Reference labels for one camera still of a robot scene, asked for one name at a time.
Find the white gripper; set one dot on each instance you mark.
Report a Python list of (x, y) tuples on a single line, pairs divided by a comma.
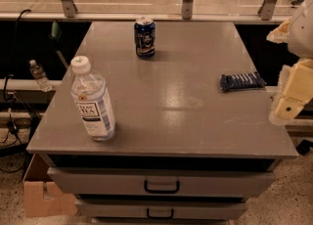
[(302, 36)]

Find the clear plastic water bottle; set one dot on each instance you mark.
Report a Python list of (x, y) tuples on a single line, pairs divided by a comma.
[(91, 96)]

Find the blue pepsi can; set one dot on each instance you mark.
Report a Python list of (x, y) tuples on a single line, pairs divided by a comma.
[(145, 36)]

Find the small background water bottle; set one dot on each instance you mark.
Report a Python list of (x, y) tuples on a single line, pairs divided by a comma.
[(40, 76)]

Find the blue snack bar wrapper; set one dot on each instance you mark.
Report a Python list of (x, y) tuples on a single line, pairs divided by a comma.
[(241, 81)]

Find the grey drawer cabinet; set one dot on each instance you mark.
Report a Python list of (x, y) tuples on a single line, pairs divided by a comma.
[(170, 112)]

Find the lower grey drawer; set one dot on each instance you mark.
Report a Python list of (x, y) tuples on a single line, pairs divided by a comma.
[(160, 210)]

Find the grey drawer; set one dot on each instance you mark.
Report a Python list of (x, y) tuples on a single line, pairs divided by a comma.
[(160, 210), (145, 182)]

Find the upper grey drawer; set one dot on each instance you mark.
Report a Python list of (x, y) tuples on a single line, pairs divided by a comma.
[(145, 182)]

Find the cardboard box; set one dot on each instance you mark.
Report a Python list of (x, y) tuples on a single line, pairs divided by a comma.
[(42, 197)]

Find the green handled tool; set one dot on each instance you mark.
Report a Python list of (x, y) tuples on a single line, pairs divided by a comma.
[(55, 37)]

